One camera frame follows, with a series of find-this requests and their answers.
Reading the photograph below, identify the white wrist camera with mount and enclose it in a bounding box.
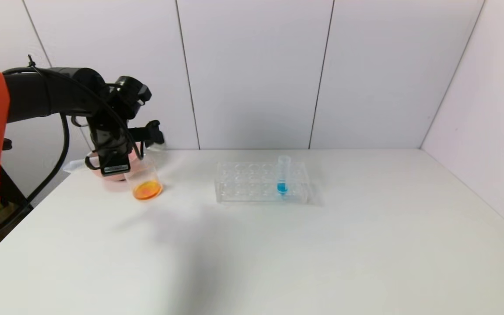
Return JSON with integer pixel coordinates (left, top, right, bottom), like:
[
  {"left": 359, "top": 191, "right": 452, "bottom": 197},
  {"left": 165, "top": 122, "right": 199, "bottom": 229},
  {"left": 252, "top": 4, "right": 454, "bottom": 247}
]
[{"left": 129, "top": 120, "right": 166, "bottom": 152}]

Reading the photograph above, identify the clear glass beaker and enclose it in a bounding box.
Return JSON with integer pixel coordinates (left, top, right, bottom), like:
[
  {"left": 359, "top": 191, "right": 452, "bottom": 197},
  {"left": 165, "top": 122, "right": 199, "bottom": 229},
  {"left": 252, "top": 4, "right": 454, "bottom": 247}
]
[{"left": 124, "top": 155, "right": 164, "bottom": 201}]

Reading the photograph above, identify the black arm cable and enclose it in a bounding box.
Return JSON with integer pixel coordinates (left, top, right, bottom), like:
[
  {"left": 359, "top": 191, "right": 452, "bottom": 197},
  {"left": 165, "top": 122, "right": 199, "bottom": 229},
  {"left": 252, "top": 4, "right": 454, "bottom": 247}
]
[{"left": 0, "top": 55, "right": 147, "bottom": 237}]

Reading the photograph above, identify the clear plastic test tube rack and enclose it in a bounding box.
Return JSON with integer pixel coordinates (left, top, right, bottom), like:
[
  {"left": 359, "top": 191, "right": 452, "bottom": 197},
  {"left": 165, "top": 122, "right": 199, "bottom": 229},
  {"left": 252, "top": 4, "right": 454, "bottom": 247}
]
[{"left": 215, "top": 161, "right": 310, "bottom": 205}]

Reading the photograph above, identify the pink bowl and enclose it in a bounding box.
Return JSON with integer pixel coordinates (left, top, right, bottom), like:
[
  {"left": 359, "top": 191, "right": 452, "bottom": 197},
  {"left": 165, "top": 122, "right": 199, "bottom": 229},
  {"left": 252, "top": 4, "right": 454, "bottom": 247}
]
[{"left": 90, "top": 144, "right": 145, "bottom": 182}]

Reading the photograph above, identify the test tube with yellow pigment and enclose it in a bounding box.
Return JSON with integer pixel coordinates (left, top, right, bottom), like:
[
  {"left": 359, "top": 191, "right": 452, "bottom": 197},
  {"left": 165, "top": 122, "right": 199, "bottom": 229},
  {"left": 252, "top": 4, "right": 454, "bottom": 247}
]
[{"left": 63, "top": 158, "right": 104, "bottom": 174}]

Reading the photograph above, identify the test tube with blue pigment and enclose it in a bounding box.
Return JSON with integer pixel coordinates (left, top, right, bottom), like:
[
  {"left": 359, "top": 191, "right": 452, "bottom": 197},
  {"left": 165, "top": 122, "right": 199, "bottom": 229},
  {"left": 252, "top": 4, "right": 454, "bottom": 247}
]
[{"left": 277, "top": 155, "right": 291, "bottom": 196}]

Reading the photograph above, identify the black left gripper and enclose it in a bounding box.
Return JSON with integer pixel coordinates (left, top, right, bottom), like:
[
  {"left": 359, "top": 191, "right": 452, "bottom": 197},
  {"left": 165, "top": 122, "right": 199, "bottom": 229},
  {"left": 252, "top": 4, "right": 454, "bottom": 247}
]
[{"left": 92, "top": 129, "right": 131, "bottom": 177}]

